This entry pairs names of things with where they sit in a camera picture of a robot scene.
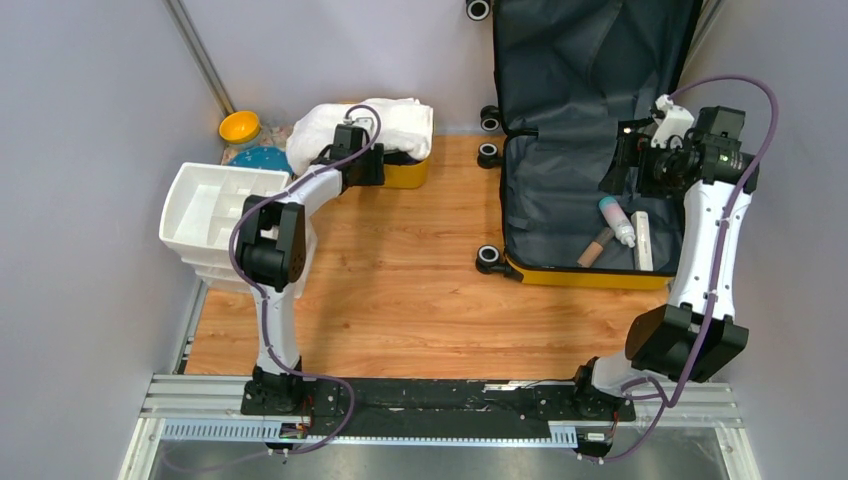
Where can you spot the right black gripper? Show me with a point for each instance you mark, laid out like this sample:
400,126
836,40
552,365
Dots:
639,153

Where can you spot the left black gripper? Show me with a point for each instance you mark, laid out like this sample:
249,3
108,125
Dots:
375,175

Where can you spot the yellow plastic basket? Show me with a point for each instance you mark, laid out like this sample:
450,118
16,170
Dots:
404,172

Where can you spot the white pump lotion bottle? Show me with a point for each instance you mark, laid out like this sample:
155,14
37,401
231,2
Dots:
617,221

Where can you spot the white garment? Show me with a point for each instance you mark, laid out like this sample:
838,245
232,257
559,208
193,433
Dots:
404,125

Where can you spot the white toothpaste tube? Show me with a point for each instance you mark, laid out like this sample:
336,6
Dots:
643,255

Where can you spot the yellow Pikachu suitcase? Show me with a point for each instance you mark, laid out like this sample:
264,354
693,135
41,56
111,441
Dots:
570,78

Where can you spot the white plastic drawer organizer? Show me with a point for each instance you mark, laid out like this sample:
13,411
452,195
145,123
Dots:
202,206

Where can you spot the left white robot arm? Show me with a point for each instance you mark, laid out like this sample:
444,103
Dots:
269,251

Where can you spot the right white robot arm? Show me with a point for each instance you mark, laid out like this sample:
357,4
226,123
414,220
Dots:
697,160

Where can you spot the teal dotted plate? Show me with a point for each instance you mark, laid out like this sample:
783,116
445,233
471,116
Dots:
263,158

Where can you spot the patterned cloth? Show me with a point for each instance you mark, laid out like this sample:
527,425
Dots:
269,136

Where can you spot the yellow bowl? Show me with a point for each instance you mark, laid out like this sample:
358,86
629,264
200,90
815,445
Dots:
240,127

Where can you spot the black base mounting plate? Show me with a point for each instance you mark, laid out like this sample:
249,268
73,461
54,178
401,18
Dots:
564,411

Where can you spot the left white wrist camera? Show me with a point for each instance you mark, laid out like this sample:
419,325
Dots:
367,123

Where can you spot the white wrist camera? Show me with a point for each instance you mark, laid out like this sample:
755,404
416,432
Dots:
367,123
672,122

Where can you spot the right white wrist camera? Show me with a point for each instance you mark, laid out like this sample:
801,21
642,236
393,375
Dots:
672,122

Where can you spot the aluminium frame rail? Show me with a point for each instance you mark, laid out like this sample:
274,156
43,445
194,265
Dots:
434,358

